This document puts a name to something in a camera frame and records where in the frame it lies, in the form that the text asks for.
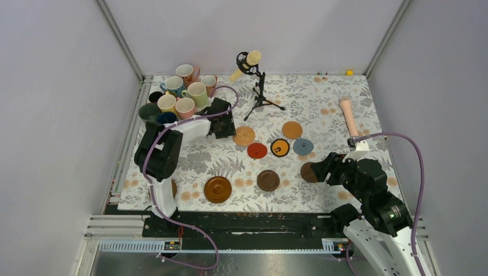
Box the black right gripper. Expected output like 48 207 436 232
309 151 368 202

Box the woven rattan coaster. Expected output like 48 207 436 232
232 126 256 146

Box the red round coaster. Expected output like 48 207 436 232
247 143 268 159

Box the blue round coaster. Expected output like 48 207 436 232
292 138 314 156

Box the dark blue mug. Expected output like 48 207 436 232
157 112 178 124

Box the orange black face coaster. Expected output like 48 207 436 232
270 139 290 158

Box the light wooden round coaster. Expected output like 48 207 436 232
282 121 303 139

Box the brown wooden knob lid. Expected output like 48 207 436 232
204 176 232 204

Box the dark brown coaster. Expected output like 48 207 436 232
257 170 280 191
300 162 318 183

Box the brown wooden coaster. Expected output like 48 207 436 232
171 179 177 198

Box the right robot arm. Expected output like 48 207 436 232
300 152 432 275

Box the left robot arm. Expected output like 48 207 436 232
134 98 235 236

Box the light green mug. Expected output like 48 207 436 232
182 82 209 109

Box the small pink mug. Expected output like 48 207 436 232
201 75 218 97

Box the yellow mug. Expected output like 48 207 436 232
157 94 177 114

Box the floral table mat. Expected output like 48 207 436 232
117 74 408 214

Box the blue patterned mug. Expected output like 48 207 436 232
159 76 185 98

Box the pink cylindrical roller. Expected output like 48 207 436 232
339 97 359 136

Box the black microphone tripod stand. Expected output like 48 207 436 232
243 72 285 121

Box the black mug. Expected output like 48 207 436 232
148 91 163 104

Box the cream microphone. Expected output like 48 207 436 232
229 51 261 82

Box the dark green mug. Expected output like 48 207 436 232
138 102 162 123

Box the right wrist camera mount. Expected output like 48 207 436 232
343 138 370 163

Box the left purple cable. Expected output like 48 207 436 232
142 85 240 270

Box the salmon mug with handle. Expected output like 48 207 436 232
176 64 201 88

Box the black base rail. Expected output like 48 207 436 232
142 211 350 254

